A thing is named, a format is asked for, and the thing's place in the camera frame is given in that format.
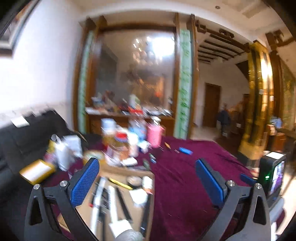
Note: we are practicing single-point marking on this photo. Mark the black tape roll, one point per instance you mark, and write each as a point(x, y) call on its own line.
point(134, 182)

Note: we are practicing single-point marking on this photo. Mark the black marker grey caps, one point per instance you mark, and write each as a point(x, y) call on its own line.
point(123, 204)
point(145, 215)

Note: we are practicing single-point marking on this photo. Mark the wooden sideboard counter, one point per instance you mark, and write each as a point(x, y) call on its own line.
point(129, 120)

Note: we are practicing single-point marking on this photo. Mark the olive green marker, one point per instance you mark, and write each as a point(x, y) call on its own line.
point(146, 164)

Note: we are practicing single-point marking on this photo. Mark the golden pillar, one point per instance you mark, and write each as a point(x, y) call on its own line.
point(256, 99)

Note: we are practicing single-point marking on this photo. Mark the clear jar red lid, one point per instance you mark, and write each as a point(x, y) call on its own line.
point(115, 139)

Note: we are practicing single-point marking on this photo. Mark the pink cup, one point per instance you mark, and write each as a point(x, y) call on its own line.
point(155, 134)

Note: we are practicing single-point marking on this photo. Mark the bamboo painted panel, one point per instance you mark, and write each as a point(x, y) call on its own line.
point(185, 88)
point(84, 81)

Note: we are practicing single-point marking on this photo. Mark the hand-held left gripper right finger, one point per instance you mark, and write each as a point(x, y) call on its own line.
point(210, 183)

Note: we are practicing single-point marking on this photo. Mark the white stylus pen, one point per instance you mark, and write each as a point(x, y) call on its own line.
point(96, 215)

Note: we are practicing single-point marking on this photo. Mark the white power adapter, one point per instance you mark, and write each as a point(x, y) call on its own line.
point(138, 197)

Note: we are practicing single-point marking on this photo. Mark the tan packing tape roll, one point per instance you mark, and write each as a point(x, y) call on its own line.
point(93, 155)

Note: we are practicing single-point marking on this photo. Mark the white paint marker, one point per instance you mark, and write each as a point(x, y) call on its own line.
point(115, 215)

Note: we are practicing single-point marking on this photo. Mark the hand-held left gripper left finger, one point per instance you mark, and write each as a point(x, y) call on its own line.
point(84, 182)

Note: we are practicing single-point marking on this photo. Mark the yellow black pen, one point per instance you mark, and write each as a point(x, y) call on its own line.
point(120, 184)

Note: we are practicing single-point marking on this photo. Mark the blue rectangular case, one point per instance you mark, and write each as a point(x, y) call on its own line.
point(186, 150)

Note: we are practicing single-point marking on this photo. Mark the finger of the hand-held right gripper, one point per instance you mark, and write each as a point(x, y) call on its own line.
point(247, 179)

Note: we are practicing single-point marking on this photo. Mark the wooden door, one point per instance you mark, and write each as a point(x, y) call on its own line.
point(211, 106)

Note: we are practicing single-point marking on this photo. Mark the white oval case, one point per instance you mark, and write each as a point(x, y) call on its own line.
point(128, 161)

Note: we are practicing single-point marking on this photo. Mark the white paper bag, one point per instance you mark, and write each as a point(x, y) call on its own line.
point(69, 150)

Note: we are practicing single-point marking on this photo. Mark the dark blue jacket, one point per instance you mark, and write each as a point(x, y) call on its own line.
point(224, 120)

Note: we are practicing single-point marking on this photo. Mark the black marker teal cap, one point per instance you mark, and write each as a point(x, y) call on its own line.
point(152, 158)

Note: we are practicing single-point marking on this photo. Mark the black sofa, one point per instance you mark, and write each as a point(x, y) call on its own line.
point(27, 143)

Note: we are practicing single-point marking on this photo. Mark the cardboard tray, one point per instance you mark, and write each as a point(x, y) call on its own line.
point(134, 171)

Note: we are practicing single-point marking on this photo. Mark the yellow flat box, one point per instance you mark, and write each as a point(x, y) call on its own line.
point(37, 171)

